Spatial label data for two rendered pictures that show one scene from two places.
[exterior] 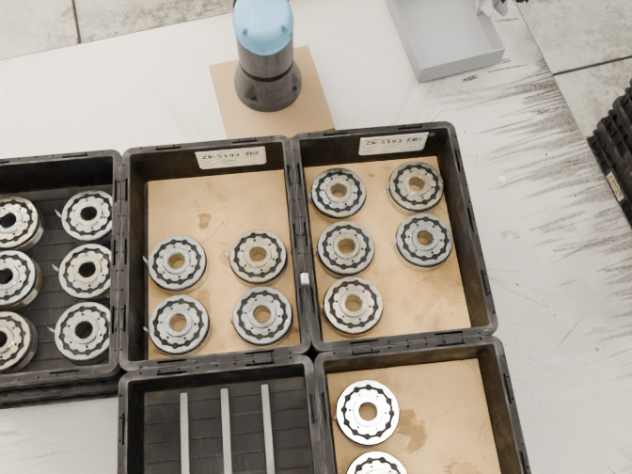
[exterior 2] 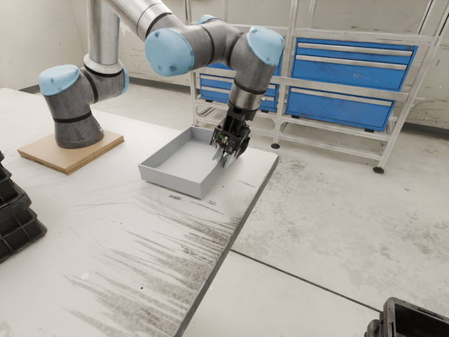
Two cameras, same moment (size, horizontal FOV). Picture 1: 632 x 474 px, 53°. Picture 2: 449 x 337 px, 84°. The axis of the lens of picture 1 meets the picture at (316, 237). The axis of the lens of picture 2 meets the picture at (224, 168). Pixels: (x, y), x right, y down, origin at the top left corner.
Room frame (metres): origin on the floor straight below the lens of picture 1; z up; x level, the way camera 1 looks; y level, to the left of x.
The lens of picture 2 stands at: (0.64, -0.79, 1.16)
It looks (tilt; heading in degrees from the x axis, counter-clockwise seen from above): 36 degrees down; 43
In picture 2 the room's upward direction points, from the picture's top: straight up
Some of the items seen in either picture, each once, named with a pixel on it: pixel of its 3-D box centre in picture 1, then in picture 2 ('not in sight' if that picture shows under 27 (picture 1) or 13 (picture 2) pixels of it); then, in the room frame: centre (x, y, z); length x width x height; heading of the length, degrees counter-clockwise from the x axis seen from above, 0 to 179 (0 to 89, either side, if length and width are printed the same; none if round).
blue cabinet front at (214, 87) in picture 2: not in sight; (236, 71); (2.26, 0.58, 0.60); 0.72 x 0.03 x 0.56; 107
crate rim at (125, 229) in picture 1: (212, 245); not in sight; (0.40, 0.18, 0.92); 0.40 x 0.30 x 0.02; 7
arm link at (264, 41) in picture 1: (263, 30); (66, 90); (0.88, 0.11, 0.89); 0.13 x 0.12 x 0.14; 8
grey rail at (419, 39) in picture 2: not in sight; (292, 31); (2.41, 0.21, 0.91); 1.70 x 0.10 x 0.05; 107
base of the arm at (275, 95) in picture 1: (267, 70); (76, 125); (0.87, 0.11, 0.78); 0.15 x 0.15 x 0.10
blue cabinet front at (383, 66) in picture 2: not in sight; (340, 85); (2.49, -0.19, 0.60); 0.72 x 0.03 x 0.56; 107
